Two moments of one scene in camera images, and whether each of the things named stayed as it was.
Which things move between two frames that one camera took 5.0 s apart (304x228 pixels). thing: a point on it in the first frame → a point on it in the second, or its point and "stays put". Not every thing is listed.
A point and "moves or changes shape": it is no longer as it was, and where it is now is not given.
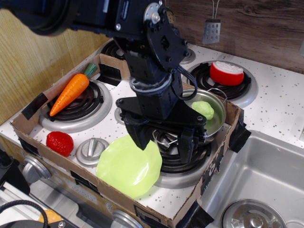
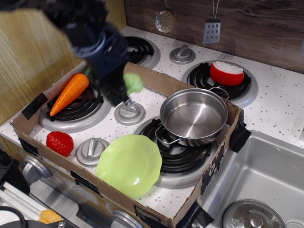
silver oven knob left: (33, 171) stays put
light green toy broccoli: (204, 109) moves or changes shape
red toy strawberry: (60, 142) stays put
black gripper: (159, 99) → (107, 62)
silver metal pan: (209, 104) stays put
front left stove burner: (85, 114) stays put
